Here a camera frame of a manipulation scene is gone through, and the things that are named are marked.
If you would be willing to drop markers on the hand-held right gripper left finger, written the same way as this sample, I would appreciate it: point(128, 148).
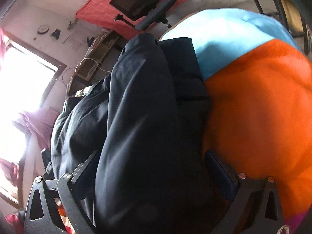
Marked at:
point(84, 175)

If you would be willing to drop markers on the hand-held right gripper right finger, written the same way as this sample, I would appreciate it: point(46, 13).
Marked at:
point(219, 173)

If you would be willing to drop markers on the black jacket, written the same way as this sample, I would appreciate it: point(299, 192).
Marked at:
point(136, 117)

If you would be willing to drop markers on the pink curtain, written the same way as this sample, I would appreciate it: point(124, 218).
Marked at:
point(36, 124)

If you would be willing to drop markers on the orange and blue blanket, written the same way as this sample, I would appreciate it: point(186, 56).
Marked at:
point(258, 97)

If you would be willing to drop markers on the window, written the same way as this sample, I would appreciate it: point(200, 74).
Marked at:
point(22, 82)

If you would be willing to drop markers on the wooden desk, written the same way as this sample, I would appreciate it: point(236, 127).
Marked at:
point(97, 53)

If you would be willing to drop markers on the red checked hanging cloth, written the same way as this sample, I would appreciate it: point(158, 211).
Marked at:
point(102, 9)

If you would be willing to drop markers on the wooden chair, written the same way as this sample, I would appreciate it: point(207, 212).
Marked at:
point(292, 14)

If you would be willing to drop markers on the black office chair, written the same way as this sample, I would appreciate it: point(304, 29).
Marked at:
point(139, 0)

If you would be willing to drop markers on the black wall hook item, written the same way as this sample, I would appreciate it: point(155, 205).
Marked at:
point(55, 34)

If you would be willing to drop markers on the round wall clock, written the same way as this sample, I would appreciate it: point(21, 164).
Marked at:
point(43, 29)

